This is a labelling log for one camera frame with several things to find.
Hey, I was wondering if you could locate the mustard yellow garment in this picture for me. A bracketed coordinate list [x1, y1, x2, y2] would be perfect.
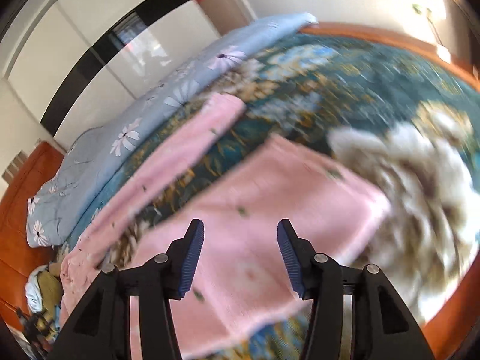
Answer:
[37, 271, 64, 319]

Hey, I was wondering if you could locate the light blue daisy quilt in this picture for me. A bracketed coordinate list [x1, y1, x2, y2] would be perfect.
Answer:
[26, 12, 317, 248]

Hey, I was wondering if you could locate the white folded garment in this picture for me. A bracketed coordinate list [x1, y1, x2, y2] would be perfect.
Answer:
[24, 265, 48, 313]

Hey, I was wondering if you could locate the pink fleece floral garment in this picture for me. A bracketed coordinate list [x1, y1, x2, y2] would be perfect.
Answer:
[60, 94, 390, 359]

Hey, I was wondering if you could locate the teal floral bed blanket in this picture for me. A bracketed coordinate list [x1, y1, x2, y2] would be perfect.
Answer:
[75, 33, 479, 359]

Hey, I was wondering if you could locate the orange wooden headboard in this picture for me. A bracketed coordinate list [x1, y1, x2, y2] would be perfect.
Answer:
[0, 141, 64, 330]

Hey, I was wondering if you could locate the beige wall switch panel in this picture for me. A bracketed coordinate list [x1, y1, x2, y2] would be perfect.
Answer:
[1, 150, 28, 185]

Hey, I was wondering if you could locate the orange wooden bed frame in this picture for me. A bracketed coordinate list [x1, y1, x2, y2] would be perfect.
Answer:
[299, 23, 479, 359]

